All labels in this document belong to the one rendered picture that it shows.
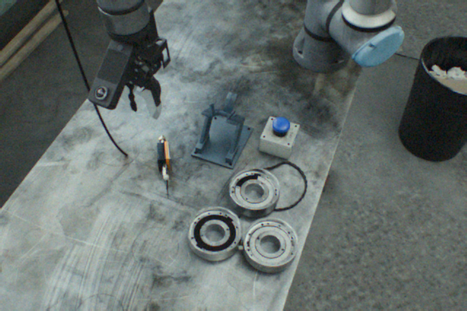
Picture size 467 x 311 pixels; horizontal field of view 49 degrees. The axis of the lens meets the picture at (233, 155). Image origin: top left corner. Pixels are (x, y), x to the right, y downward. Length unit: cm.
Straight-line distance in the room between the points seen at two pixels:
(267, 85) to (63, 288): 68
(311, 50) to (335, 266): 89
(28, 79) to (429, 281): 193
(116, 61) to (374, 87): 182
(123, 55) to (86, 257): 40
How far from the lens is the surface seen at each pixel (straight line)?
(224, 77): 133
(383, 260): 201
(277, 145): 113
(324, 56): 134
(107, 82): 89
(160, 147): 112
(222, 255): 98
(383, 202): 214
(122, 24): 84
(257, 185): 108
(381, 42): 117
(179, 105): 126
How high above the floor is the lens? 171
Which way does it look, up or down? 52 degrees down
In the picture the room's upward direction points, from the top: 3 degrees clockwise
